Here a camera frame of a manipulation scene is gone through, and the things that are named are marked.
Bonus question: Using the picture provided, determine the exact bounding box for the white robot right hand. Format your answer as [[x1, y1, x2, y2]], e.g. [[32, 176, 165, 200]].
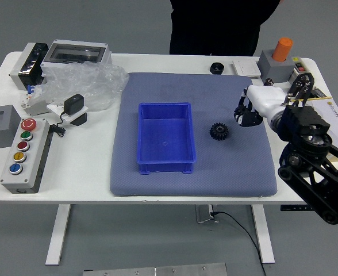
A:
[[233, 83, 290, 129]]

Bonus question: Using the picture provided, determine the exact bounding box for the small black gear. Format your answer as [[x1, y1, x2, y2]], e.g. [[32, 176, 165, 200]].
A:
[[242, 112, 261, 128]]

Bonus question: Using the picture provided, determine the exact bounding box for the big black gear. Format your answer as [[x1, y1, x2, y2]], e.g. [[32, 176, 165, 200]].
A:
[[209, 122, 230, 141]]

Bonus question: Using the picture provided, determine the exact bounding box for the black hex nut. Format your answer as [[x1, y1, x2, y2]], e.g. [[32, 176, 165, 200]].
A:
[[209, 61, 225, 75]]

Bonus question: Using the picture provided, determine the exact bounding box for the blue plastic box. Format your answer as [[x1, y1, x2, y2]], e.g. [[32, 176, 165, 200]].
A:
[[136, 102, 198, 175]]

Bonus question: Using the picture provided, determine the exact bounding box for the silver table control box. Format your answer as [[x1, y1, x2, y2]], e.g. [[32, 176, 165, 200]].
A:
[[194, 204, 219, 224]]

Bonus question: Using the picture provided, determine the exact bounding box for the grey clear-lid distribution box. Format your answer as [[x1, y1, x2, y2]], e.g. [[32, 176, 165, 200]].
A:
[[40, 39, 113, 75]]

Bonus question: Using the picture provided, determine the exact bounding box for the grey box with black panel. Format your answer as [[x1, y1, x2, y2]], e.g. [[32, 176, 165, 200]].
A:
[[9, 42, 49, 90]]

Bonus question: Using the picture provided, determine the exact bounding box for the grey five-button control box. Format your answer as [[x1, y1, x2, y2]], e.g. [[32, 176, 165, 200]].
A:
[[0, 117, 54, 194]]

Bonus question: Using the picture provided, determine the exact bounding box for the grey block holder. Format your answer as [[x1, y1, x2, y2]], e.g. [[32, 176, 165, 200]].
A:
[[257, 49, 295, 83]]

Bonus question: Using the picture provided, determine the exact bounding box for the orange cylinder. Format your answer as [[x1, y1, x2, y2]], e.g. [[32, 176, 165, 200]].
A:
[[272, 37, 294, 63]]

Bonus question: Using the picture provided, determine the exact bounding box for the small black labelled component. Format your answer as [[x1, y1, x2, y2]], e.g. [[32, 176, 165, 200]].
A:
[[313, 87, 329, 99]]

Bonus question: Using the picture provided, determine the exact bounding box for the blue-grey mat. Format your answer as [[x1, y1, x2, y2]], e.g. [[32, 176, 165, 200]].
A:
[[109, 71, 278, 198]]

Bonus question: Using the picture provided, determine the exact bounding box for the person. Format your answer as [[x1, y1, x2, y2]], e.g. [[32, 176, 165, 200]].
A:
[[168, 0, 283, 57]]

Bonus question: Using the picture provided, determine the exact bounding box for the black table height controller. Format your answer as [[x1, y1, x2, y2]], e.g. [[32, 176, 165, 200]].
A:
[[280, 204, 312, 212]]

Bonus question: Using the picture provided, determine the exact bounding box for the white table leg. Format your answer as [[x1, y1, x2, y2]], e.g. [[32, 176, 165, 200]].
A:
[[249, 204, 275, 264], [44, 204, 72, 266]]

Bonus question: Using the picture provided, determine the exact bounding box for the clear plastic bag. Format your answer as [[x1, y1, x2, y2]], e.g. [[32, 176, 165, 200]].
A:
[[30, 62, 130, 113]]

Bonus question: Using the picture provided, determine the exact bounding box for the black power adapter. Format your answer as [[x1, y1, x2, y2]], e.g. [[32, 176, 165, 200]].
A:
[[63, 93, 85, 113]]

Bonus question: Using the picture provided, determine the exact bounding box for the silver metal plate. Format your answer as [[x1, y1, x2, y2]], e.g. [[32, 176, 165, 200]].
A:
[[82, 262, 228, 276]]

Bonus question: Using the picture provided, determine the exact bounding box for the white socket plate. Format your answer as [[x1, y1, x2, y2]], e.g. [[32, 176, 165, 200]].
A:
[[46, 102, 90, 127]]

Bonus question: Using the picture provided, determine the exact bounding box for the white circuit breaker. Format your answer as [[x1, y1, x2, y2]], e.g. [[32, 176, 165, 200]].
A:
[[20, 85, 51, 117]]

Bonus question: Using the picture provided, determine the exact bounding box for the grey hollow square block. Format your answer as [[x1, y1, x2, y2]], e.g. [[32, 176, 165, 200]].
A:
[[0, 105, 21, 150]]

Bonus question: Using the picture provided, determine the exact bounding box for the white wall switch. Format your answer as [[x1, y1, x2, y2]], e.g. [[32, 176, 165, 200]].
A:
[[231, 59, 262, 79]]

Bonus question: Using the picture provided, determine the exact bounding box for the white red-button switch box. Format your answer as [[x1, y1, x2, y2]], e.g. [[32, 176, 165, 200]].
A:
[[286, 56, 313, 78]]

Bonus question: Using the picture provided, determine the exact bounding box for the black power cable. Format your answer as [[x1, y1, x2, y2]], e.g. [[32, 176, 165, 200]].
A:
[[212, 211, 269, 276]]

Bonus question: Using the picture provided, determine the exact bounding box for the black adapter cord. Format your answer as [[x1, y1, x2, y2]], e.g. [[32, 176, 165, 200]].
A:
[[48, 110, 68, 138]]

